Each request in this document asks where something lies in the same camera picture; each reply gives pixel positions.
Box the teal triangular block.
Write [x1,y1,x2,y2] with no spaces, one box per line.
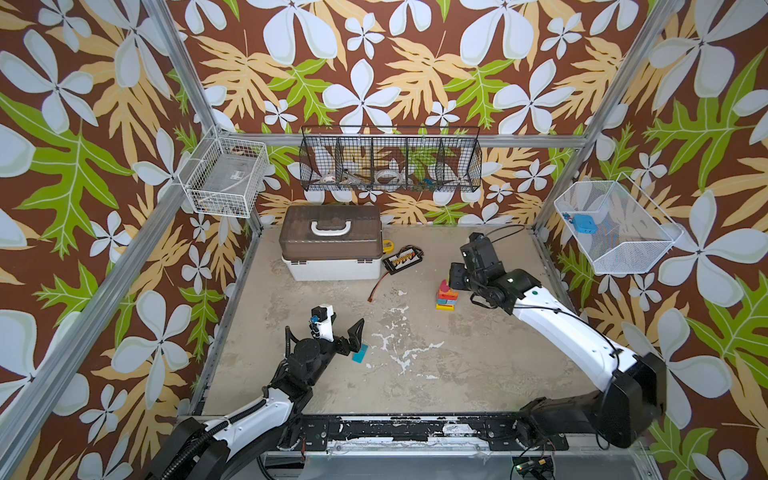
[352,344,368,364]

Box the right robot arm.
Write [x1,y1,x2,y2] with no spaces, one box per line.
[449,232,667,448]

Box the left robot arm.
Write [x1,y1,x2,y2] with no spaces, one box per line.
[144,315,365,479]

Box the black charging board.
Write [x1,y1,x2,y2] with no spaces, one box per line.
[383,245,424,275]

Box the brown lid white toolbox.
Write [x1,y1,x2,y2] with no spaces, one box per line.
[279,205,383,281]

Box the blue object in basket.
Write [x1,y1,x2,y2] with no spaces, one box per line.
[571,214,598,235]

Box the white mesh basket right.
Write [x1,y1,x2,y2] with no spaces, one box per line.
[554,174,684,276]

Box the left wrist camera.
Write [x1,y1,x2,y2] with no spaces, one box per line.
[309,304,336,342]

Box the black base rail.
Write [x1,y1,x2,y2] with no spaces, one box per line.
[296,413,570,453]

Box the black wire wall basket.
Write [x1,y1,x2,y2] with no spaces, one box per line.
[297,125,483,192]

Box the white wire basket left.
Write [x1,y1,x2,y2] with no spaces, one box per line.
[180,136,270,218]

